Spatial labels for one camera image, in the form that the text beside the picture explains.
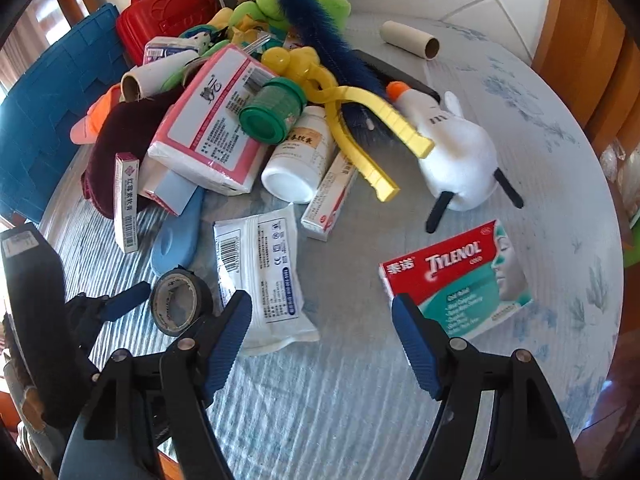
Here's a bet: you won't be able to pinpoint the light green frog plush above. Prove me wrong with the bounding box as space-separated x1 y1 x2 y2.
227 0 352 32

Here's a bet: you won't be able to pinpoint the white paper roll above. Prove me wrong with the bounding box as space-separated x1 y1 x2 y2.
120 52 199 104

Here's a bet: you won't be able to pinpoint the white medicine bottle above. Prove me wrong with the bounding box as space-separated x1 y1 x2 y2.
261 105 339 205

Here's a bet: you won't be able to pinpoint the pale pink blue pack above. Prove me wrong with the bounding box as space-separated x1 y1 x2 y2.
137 160 201 217

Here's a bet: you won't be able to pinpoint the green lidded jar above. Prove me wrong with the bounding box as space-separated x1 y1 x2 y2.
238 77 307 146

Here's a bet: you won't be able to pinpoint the maroon knit hat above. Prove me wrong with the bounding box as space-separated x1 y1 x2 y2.
81 100 182 221

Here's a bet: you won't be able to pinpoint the red plastic carry case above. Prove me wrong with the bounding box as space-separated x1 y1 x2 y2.
116 0 221 66

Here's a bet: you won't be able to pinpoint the brown cardboard tube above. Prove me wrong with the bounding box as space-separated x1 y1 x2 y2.
379 20 441 62

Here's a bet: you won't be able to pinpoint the dark tape roll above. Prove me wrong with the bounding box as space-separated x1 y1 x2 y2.
149 268 215 338

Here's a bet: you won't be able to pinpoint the pink tissue pack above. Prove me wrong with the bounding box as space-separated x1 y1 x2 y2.
147 42 281 196

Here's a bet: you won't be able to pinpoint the small red white medicine box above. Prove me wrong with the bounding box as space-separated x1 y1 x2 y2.
114 152 141 255

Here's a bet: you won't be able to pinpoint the red green medicine box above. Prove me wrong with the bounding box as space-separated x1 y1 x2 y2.
378 219 534 332

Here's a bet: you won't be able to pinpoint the wooden chair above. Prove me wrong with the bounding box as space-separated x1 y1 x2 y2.
531 0 640 161

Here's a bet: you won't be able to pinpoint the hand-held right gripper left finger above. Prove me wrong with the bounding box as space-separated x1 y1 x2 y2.
57 290 253 480

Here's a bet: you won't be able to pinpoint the black flat brush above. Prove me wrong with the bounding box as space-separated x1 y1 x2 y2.
350 49 441 106

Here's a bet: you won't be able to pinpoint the yellow plastic duck tongs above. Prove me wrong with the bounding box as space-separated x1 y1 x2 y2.
260 46 436 204

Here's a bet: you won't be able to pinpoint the blue fuzzy duster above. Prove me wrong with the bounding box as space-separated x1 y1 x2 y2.
276 0 388 137

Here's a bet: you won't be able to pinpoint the blue plastic crate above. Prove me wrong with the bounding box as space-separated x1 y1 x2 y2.
0 2 129 226

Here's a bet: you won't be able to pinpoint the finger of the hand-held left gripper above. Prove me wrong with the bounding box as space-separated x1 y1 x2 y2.
66 281 152 343

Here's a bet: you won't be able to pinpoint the pink pig plush orange dress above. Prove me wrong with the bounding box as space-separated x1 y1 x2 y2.
69 82 126 146

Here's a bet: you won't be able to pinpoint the slim white ointment box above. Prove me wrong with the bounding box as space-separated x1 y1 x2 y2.
300 150 359 242

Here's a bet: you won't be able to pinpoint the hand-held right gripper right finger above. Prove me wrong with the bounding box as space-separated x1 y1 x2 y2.
391 294 583 480

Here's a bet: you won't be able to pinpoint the white goose plush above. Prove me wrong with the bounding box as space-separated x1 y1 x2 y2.
386 80 525 235

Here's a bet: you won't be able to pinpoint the clear bottle with label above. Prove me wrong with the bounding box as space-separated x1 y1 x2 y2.
143 36 202 66

